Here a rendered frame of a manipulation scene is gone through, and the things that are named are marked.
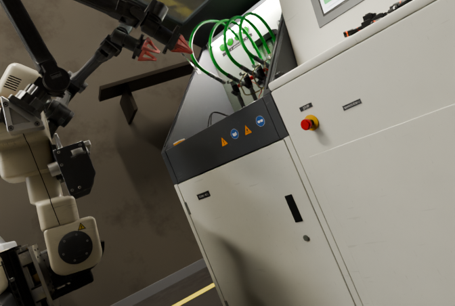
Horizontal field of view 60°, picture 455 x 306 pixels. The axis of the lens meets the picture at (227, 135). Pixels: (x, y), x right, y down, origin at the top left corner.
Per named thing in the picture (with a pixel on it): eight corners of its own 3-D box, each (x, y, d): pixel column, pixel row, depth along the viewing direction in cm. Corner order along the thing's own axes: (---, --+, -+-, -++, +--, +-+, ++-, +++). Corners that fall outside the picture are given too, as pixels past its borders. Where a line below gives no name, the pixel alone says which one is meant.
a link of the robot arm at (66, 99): (69, 105, 202) (51, 93, 198) (85, 84, 202) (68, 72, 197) (62, 130, 162) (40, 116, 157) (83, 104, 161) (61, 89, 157)
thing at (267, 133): (178, 183, 178) (165, 150, 179) (185, 180, 181) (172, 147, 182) (279, 139, 135) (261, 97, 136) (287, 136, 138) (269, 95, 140)
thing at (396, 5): (342, 44, 119) (335, 28, 120) (357, 42, 127) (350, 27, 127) (416, 2, 104) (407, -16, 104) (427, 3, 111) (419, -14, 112)
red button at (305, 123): (301, 135, 124) (294, 120, 125) (308, 133, 127) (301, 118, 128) (315, 129, 121) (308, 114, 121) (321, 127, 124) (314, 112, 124)
